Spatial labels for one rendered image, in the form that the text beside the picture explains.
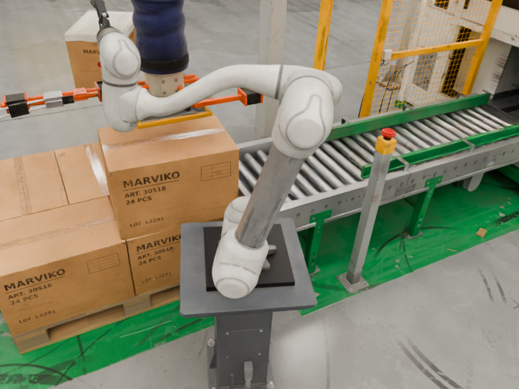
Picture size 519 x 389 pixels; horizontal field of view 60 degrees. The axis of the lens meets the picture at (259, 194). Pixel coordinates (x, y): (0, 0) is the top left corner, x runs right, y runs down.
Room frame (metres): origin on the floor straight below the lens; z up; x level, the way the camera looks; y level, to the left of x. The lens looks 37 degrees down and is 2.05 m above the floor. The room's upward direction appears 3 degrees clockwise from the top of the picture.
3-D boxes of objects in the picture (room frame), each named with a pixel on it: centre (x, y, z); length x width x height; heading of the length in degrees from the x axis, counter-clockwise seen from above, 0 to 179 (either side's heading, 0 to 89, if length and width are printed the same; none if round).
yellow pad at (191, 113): (1.82, 0.41, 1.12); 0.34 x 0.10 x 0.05; 118
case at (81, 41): (3.40, 1.21, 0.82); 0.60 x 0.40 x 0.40; 3
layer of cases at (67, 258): (2.02, 0.87, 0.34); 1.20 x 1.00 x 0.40; 119
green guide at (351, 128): (3.05, -1.06, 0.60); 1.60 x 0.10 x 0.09; 119
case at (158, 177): (1.90, 0.46, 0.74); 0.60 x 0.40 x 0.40; 115
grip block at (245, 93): (1.81, 0.06, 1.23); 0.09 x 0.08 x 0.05; 28
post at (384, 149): (1.92, -0.60, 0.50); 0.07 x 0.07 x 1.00; 29
